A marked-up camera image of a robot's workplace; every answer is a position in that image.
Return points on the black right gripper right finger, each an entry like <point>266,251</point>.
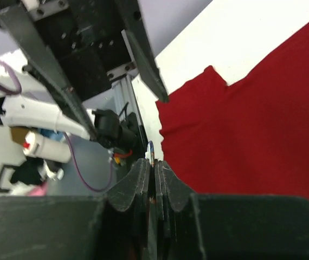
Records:
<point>219,226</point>

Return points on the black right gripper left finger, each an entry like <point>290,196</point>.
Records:
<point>111,226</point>

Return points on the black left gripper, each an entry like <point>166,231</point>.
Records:
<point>77,49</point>

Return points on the round painted brooch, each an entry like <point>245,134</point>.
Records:
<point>150,153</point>

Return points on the red t-shirt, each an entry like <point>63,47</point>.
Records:
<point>248,138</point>

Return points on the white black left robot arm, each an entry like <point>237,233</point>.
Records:
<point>29,104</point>

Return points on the white cylindrical bottle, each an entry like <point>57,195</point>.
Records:
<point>39,146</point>

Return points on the aluminium front frame rail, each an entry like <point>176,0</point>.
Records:
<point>127,107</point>

